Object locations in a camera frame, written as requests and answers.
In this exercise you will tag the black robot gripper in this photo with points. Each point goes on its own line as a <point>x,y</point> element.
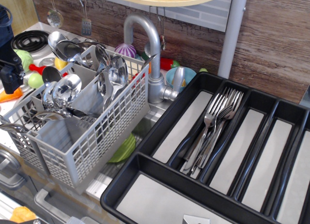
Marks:
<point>11,69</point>

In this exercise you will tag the shiny steel fork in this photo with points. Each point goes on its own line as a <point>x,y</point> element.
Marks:
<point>146,63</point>

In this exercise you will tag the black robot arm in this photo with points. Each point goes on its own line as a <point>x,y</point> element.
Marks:
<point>6,32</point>

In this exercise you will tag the steel spoon back basket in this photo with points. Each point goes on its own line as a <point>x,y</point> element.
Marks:
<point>65,49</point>

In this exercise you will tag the steel spoon basket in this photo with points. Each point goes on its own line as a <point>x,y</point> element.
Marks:
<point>118,76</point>
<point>65,49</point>

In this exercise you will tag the grey plastic cutlery basket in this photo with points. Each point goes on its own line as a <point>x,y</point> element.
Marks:
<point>73,150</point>

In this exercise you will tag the steel fork lying in basket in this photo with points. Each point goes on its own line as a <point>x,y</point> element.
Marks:
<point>85,119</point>

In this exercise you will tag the steel spoon centre basket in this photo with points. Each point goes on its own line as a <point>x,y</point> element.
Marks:
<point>118,76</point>

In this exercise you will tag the steel fork in tray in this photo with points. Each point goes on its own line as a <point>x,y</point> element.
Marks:
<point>220,105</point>
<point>209,143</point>

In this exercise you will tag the black cutlery tray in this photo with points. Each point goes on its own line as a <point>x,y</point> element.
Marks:
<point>257,173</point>

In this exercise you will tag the green toy cabbage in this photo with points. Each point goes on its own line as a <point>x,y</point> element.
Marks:
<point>25,57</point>

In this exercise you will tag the green toy apple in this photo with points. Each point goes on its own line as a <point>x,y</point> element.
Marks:
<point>35,81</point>

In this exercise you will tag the orange toy carrot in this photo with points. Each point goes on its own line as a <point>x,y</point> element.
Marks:
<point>4,97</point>

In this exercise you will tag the black coil stove burner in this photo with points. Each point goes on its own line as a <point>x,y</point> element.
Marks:
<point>30,41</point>

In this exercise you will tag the yellow toy lemon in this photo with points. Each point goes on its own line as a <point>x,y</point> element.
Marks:
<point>59,64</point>

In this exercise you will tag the large steel spoon front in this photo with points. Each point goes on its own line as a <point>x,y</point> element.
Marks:
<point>62,93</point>

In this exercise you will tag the hanging slotted skimmer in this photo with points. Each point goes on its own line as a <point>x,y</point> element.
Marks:
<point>54,17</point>

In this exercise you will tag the hanging small grater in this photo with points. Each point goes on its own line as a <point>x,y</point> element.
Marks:
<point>86,23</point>

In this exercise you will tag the purple toy onion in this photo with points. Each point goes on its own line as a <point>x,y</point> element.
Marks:
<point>125,49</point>

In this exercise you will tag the green toy lettuce in sink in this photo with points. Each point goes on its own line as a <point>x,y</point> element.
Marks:
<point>125,150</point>

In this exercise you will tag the grey metal faucet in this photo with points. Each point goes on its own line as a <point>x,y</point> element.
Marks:
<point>157,90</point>

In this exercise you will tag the red toy pepper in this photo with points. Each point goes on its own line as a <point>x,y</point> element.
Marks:
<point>167,64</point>

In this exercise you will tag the grey metal pole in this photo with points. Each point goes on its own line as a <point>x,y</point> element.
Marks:
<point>237,10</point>

